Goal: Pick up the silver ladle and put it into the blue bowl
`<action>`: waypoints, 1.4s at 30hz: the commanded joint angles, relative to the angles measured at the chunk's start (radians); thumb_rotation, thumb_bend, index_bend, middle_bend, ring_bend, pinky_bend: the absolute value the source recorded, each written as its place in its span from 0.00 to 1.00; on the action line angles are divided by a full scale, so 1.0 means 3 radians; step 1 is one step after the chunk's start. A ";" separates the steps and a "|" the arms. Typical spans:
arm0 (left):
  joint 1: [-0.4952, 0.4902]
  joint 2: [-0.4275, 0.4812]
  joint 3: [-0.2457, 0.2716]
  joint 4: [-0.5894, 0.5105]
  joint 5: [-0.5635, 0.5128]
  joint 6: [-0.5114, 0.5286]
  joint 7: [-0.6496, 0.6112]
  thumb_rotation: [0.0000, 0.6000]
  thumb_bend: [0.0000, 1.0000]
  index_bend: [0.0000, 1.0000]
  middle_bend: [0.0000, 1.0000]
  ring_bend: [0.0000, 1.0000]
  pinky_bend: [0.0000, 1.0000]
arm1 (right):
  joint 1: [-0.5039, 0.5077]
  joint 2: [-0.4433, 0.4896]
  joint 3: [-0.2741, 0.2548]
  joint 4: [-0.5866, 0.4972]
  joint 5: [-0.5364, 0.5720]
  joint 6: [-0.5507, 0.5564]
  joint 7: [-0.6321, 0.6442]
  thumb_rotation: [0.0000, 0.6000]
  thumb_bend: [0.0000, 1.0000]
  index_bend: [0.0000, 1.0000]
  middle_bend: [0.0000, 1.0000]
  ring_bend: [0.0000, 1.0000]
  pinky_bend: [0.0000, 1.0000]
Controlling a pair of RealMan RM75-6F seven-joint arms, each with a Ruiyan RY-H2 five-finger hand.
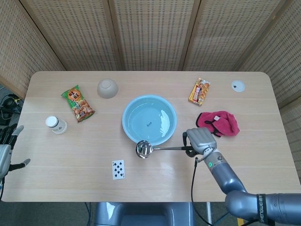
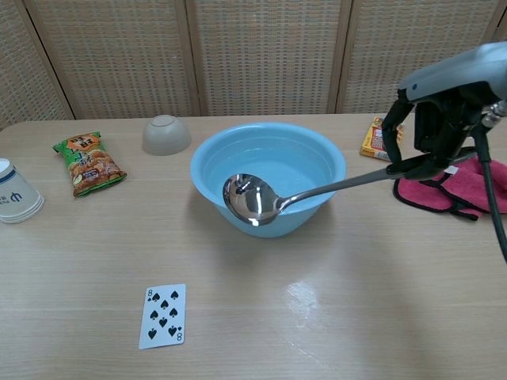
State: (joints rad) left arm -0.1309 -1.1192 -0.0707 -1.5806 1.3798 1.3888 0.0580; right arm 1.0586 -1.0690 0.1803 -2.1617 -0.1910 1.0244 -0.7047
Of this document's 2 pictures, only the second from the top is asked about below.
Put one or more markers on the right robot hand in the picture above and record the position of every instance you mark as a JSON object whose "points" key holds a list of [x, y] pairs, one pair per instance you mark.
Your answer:
{"points": [[443, 115]]}

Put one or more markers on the light blue plastic basin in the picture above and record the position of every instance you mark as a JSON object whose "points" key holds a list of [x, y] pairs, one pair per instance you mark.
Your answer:
{"points": [[309, 158]]}

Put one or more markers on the yellow seasoning box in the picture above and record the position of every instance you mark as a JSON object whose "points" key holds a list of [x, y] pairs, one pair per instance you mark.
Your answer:
{"points": [[372, 144]]}

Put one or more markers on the pink cloth with black trim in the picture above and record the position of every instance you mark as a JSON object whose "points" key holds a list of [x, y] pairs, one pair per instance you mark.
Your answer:
{"points": [[471, 190]]}

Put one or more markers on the woven rattan folding screen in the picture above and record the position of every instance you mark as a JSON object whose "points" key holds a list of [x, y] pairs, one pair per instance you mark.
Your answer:
{"points": [[261, 55]]}

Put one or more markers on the beige upturned bowl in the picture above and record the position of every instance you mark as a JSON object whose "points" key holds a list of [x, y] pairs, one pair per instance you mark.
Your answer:
{"points": [[166, 136]]}

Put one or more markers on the eight of spades card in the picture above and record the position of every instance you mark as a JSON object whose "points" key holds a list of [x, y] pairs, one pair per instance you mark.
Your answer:
{"points": [[162, 316]]}

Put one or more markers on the green orange snack bag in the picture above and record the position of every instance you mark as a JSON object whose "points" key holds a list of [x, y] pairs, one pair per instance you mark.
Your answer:
{"points": [[89, 164]]}

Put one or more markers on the stack of white paper cups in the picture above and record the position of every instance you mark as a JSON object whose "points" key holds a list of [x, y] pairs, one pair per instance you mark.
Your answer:
{"points": [[17, 198]]}

